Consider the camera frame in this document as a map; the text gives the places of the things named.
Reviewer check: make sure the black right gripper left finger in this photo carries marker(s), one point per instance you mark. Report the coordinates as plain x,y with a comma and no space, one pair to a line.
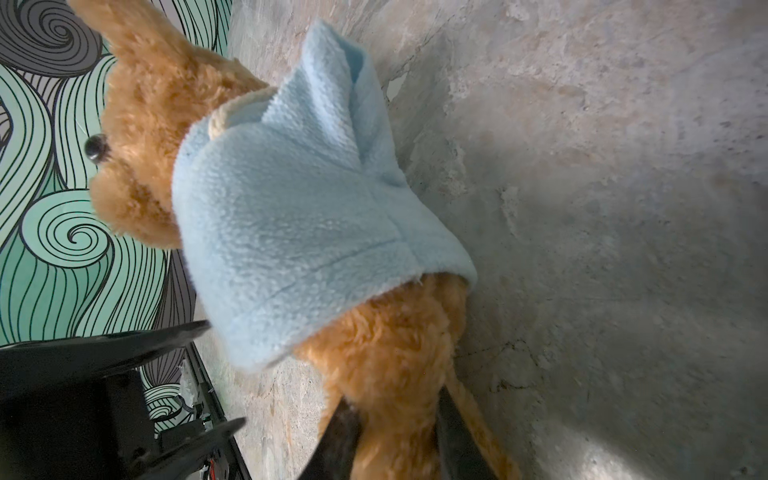
334,455

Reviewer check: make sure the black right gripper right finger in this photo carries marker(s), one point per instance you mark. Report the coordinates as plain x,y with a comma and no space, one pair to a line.
459,454

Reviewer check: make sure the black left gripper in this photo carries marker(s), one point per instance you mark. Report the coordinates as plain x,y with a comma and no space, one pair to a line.
100,429

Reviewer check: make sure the light blue bear hoodie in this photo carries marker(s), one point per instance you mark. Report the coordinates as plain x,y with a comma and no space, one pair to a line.
292,208

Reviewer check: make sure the brown teddy bear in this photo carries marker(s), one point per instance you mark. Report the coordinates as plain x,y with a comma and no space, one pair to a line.
388,357

